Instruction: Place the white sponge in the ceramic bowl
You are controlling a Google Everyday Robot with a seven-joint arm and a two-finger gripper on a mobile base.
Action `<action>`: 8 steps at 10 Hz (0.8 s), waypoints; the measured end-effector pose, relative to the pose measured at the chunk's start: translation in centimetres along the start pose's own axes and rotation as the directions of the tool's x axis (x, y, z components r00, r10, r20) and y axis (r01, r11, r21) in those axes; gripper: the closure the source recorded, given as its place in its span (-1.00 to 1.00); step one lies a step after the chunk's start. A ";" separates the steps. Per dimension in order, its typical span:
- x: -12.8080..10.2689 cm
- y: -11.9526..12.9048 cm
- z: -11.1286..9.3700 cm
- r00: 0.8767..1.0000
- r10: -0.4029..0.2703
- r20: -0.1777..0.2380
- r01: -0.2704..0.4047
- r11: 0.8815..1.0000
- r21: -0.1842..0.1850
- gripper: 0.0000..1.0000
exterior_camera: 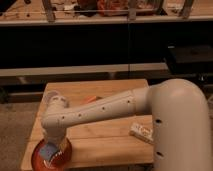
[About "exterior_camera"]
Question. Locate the background workbench shelf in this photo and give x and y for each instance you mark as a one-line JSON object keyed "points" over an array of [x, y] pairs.
{"points": [[83, 12]]}

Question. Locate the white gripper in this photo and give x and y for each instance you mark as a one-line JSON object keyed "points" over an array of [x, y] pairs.
{"points": [[58, 139]]}

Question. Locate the white packet on table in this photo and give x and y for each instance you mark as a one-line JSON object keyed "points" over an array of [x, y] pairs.
{"points": [[141, 132]]}

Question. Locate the orange object on table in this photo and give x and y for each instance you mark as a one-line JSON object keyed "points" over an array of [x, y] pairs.
{"points": [[91, 99]]}

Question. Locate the red ceramic bowl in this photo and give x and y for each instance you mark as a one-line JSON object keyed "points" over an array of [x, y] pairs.
{"points": [[57, 163]]}

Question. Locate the black box on right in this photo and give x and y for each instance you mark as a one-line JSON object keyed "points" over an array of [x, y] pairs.
{"points": [[190, 59]]}

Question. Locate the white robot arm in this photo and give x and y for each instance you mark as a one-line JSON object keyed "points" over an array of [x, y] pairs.
{"points": [[180, 117]]}

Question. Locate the wooden table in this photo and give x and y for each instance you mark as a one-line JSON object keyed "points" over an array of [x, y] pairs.
{"points": [[104, 143]]}

